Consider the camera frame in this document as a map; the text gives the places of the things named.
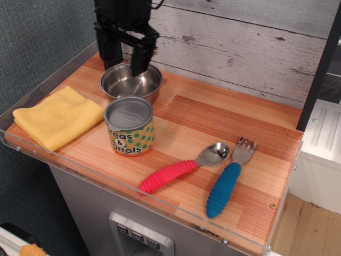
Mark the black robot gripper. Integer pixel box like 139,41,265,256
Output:
94,0,159,77

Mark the peas and carrots toy can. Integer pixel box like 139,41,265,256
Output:
104,97,155,157

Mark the stainless steel pot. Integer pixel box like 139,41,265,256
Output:
100,62,163,103

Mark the yellow folded cloth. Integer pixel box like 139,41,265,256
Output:
13,86,104,151

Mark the grey toy fridge cabinet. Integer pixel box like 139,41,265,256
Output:
50,166,243,255

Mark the silver dispenser button panel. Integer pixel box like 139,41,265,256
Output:
109,211,175,255

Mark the orange object at corner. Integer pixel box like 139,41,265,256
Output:
19,244,47,256

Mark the white toy sink unit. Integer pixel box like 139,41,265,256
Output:
288,99,340,213

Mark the black left vertical post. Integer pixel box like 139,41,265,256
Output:
94,1,123,70

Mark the black vertical post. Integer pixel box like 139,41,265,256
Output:
94,1,123,70
296,2,340,132

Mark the black braided cable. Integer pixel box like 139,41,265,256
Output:
145,0,166,10

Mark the spoon with pink handle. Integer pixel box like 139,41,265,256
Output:
138,142,230,194

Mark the clear acrylic guard rail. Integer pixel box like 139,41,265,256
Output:
1,35,310,255

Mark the fork with blue handle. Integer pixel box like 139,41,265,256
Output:
206,137,257,219

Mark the black right vertical post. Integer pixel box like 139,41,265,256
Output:
296,2,340,132

